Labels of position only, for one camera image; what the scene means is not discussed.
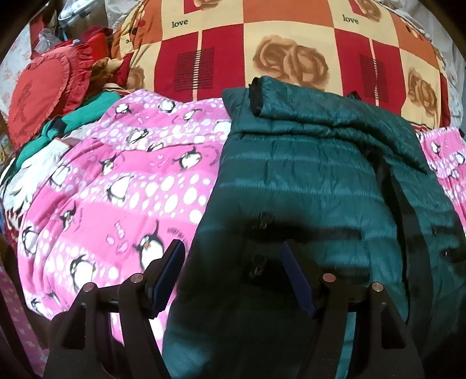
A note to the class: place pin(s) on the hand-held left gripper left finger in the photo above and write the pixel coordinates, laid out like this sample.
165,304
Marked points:
168,277

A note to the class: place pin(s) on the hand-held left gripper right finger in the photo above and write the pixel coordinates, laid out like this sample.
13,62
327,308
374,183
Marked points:
300,280

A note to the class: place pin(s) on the dark green puffer jacket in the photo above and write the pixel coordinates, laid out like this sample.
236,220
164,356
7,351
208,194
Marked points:
309,175

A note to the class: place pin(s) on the pink penguin print blanket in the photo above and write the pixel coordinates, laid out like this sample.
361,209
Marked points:
127,182

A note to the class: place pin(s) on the teal green cloth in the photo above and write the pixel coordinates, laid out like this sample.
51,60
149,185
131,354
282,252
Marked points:
76,116

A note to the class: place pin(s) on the brown floral cloth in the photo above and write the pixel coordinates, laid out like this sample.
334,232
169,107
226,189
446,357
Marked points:
107,69

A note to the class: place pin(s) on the red ruffled heart cushion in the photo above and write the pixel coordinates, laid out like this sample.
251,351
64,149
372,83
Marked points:
40,94

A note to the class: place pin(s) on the red orange rose print quilt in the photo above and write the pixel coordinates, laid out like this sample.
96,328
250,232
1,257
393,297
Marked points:
291,43

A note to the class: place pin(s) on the dark red cloth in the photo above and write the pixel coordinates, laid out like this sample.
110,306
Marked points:
97,40

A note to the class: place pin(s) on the clear plastic bag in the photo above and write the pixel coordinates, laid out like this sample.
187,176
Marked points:
47,38

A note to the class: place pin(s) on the metal pot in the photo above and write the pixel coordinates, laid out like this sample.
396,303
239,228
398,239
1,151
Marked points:
82,14

